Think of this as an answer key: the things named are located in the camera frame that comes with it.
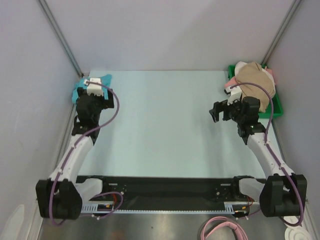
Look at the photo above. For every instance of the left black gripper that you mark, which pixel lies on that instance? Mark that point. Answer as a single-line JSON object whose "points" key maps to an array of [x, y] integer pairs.
{"points": [[108, 103]]}

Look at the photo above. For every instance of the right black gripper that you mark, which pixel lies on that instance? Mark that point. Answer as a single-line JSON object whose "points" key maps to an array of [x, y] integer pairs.
{"points": [[225, 111]]}

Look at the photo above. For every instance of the teal polo shirt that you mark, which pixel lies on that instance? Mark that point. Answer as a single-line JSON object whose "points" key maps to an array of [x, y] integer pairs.
{"points": [[106, 80]]}

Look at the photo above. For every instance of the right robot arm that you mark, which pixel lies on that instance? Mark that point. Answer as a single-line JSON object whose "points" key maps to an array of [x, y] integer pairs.
{"points": [[284, 192]]}

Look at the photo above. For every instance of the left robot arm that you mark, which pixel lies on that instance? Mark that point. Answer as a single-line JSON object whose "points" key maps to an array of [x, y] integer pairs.
{"points": [[60, 196]]}

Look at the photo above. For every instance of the pink shirt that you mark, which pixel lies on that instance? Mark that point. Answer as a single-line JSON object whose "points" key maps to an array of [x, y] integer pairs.
{"points": [[230, 82]]}

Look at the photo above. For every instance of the beige shirt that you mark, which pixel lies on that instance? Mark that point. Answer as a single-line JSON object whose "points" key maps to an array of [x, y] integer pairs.
{"points": [[253, 73]]}

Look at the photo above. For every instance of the green plastic bin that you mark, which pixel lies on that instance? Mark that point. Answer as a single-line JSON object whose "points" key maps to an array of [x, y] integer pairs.
{"points": [[277, 105]]}

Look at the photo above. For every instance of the white shirt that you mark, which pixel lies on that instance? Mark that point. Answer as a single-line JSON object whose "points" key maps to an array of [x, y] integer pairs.
{"points": [[240, 65]]}

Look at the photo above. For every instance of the white round plastic part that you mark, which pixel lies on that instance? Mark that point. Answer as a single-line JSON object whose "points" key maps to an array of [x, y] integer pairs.
{"points": [[296, 233]]}

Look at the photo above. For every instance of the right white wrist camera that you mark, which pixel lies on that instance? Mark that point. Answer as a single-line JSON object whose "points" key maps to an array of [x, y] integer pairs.
{"points": [[234, 94]]}

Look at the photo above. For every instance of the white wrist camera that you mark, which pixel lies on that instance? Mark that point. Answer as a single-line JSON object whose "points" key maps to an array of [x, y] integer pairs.
{"points": [[234, 94], [94, 86]]}

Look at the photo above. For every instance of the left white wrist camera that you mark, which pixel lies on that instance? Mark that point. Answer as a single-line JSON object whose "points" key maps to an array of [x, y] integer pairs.
{"points": [[94, 86]]}

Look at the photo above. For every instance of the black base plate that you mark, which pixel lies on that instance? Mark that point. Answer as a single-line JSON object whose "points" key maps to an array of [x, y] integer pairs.
{"points": [[171, 193]]}

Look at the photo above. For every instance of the white slotted cable duct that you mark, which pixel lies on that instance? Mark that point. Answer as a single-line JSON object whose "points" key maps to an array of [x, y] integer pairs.
{"points": [[228, 208]]}

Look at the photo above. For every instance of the left aluminium frame post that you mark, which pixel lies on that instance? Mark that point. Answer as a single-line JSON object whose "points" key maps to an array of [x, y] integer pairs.
{"points": [[45, 8]]}

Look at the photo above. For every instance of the aluminium frame post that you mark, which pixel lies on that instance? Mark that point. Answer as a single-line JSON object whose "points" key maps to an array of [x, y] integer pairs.
{"points": [[45, 8], [293, 9]]}

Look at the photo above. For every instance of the right aluminium frame post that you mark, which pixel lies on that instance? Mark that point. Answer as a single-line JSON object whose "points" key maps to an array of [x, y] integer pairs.
{"points": [[293, 9]]}

